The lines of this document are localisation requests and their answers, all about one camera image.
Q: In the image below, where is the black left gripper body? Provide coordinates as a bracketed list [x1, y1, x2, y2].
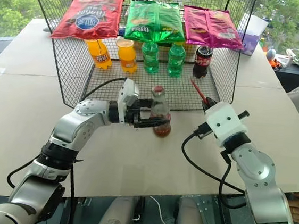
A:
[122, 98, 148, 130]

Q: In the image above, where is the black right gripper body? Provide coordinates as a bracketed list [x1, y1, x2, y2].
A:
[238, 109, 251, 120]

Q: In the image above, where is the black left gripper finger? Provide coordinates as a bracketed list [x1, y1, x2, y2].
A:
[137, 96, 156, 111]
[138, 115, 171, 132]

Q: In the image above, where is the glass bottle with red label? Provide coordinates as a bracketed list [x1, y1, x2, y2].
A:
[146, 85, 176, 139]

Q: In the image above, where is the dark cola bottle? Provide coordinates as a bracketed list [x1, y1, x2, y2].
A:
[192, 44, 215, 81]

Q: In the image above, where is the green soda bottle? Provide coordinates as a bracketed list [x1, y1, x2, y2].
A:
[138, 40, 163, 75]
[165, 41, 187, 79]

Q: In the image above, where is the orange soda bottle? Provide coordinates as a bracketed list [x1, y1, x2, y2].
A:
[113, 37, 141, 75]
[83, 37, 115, 71]

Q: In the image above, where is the orange toy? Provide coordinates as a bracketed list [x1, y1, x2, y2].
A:
[270, 57, 285, 70]

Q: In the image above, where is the blue plush toy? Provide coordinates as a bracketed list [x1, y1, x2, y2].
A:
[267, 48, 278, 61]

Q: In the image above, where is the purple and white box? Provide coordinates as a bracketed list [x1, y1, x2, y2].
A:
[235, 13, 270, 59]

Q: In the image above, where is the magenta chip bag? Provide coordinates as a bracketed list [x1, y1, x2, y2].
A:
[180, 5, 249, 51]

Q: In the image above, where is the green chip bag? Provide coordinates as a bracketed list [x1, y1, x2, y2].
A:
[123, 0, 189, 47]

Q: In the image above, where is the grey rounded shape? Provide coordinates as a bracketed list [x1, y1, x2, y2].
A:
[176, 196, 211, 224]
[99, 193, 141, 224]

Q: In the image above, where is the red chip bag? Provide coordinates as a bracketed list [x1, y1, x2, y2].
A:
[50, 0, 125, 46]

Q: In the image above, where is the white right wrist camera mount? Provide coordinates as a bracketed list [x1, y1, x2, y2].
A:
[201, 100, 250, 150]

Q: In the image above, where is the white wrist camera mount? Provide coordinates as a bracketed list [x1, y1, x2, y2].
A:
[115, 77, 141, 125]
[201, 100, 250, 150]

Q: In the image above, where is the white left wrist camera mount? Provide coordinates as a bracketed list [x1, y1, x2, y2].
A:
[115, 77, 141, 125]

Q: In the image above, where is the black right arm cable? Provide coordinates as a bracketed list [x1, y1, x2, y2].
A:
[175, 120, 255, 210]

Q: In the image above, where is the black wire mesh rack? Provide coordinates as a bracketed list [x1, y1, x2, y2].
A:
[13, 0, 258, 127]

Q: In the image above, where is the thin white cable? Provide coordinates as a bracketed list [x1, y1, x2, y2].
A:
[147, 196, 173, 224]

